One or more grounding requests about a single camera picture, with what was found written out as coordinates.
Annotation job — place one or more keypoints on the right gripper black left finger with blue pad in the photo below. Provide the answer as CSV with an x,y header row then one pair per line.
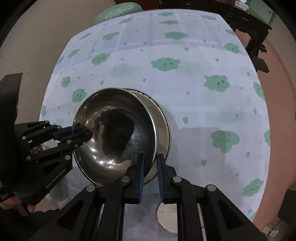
x,y
97,213

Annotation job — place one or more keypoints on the tissue box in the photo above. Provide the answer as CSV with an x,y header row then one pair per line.
x,y
241,4

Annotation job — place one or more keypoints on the green cloud patterned tablecloth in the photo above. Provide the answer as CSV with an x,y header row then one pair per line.
x,y
196,68

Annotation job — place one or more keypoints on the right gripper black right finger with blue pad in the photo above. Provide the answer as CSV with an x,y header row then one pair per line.
x,y
203,213

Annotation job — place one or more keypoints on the person's left hand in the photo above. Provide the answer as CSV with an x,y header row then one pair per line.
x,y
13,202

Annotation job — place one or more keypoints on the dark wooden bench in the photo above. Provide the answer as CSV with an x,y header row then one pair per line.
x,y
260,64

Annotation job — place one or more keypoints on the dark wooden table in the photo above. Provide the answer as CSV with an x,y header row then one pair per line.
x,y
235,17

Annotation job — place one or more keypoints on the large white enamel bowl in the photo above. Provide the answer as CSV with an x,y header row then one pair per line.
x,y
160,119

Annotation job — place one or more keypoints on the green plastic stool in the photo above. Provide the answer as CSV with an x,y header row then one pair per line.
x,y
116,11

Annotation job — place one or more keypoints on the small white enamel bowl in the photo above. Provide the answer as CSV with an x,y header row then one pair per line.
x,y
166,217

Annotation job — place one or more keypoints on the small steel bowl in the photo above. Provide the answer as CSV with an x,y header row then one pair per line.
x,y
122,128

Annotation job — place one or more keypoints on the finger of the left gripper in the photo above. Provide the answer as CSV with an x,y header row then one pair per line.
x,y
62,133
78,138

